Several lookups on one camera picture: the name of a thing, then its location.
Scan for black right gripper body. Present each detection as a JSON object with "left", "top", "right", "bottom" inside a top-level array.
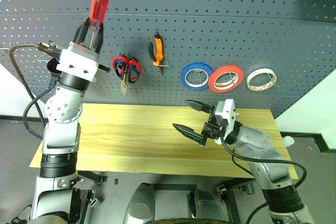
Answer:
[{"left": 201, "top": 118, "right": 224, "bottom": 146}]

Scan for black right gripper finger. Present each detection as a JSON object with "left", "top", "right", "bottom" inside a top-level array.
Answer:
[
  {"left": 183, "top": 100, "right": 214, "bottom": 114},
  {"left": 172, "top": 123, "right": 206, "bottom": 146}
]

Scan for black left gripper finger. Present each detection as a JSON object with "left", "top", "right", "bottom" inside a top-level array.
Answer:
[
  {"left": 93, "top": 23, "right": 105, "bottom": 55},
  {"left": 73, "top": 17, "right": 91, "bottom": 47}
]

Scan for red handled screwdriver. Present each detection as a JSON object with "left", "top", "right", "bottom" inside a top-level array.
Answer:
[{"left": 89, "top": 0, "right": 109, "bottom": 50}]

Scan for orange handled needle-nose pliers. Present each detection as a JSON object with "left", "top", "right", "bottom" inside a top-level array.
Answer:
[{"left": 147, "top": 31, "right": 165, "bottom": 76}]

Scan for red tape roll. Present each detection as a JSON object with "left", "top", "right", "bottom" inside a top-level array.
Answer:
[{"left": 208, "top": 64, "right": 245, "bottom": 94}]

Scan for blue tape roll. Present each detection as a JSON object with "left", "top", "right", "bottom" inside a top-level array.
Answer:
[{"left": 180, "top": 62, "right": 215, "bottom": 92}]

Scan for white tape roll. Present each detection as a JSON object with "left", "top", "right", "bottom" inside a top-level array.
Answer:
[{"left": 246, "top": 68, "right": 278, "bottom": 91}]

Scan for dark grey perforated pegboard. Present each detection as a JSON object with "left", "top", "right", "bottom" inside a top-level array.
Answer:
[{"left": 0, "top": 0, "right": 336, "bottom": 120}]

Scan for black plastic cup holder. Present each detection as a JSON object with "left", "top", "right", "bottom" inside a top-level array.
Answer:
[{"left": 46, "top": 58, "right": 62, "bottom": 77}]

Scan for grey rounded shape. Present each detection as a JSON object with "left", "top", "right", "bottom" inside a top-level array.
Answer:
[
  {"left": 188, "top": 189, "right": 224, "bottom": 224},
  {"left": 123, "top": 183, "right": 156, "bottom": 224}
]

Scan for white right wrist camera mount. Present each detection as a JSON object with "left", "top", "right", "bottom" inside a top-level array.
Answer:
[{"left": 214, "top": 99, "right": 241, "bottom": 145}]

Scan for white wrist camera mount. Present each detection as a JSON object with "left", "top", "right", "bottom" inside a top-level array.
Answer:
[
  {"left": 214, "top": 99, "right": 241, "bottom": 145},
  {"left": 56, "top": 44, "right": 100, "bottom": 83}
]

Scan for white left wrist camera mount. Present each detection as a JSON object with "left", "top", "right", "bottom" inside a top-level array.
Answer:
[{"left": 56, "top": 44, "right": 100, "bottom": 83}]

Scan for red handled scissors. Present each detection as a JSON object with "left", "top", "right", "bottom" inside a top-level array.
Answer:
[{"left": 112, "top": 55, "right": 144, "bottom": 96}]

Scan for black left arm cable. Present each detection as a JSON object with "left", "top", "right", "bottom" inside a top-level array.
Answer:
[{"left": 9, "top": 40, "right": 61, "bottom": 141}]

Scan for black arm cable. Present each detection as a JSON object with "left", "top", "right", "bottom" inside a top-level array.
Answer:
[
  {"left": 9, "top": 40, "right": 61, "bottom": 141},
  {"left": 219, "top": 136, "right": 308, "bottom": 190}
]

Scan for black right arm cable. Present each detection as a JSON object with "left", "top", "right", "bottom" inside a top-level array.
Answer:
[{"left": 219, "top": 136, "right": 308, "bottom": 190}]

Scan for black metal table frame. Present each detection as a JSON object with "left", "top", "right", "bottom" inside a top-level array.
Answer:
[{"left": 78, "top": 170, "right": 263, "bottom": 224}]

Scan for black robot torso cable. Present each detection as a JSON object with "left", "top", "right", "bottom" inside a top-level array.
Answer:
[{"left": 246, "top": 202, "right": 270, "bottom": 224}]

